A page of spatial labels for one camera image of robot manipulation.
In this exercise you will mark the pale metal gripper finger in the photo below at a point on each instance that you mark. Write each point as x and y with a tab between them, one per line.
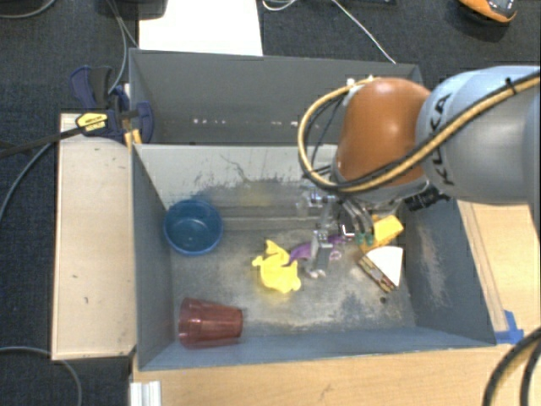
316	252
326	256

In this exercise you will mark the purple toy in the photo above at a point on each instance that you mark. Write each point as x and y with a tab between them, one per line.
301	250

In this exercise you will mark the yellow soft toy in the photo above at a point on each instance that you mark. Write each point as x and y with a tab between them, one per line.
277	271

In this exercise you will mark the white toy cake slice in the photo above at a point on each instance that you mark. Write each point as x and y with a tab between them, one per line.
386	264

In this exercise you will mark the yellow block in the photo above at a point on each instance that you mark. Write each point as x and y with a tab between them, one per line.
386	226

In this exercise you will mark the grey metal bin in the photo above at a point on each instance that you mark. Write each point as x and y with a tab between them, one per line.
236	311

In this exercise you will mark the blue bowl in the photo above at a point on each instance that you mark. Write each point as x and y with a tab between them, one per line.
192	228

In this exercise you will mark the red translucent cup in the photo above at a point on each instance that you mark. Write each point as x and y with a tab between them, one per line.
209	322

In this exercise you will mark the pale wood board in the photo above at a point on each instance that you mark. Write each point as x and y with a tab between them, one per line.
93	235

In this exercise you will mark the black cylinder on white bracket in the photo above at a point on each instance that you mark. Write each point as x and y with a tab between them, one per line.
422	199

